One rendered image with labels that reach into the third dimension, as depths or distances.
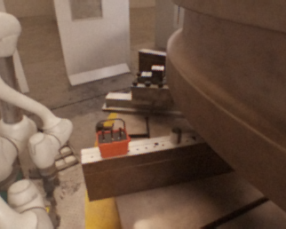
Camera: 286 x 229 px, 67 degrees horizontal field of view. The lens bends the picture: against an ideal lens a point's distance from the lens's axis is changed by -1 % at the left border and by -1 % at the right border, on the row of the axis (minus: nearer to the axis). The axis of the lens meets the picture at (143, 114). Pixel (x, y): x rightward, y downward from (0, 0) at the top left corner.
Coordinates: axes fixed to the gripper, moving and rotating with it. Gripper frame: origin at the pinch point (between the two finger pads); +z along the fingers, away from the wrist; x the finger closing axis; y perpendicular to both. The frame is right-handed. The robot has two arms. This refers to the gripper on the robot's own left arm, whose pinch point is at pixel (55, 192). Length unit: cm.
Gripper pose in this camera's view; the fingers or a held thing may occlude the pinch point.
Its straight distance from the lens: 134.1
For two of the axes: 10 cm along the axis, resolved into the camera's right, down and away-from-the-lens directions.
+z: 0.0, 8.5, 5.3
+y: 9.8, -1.0, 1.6
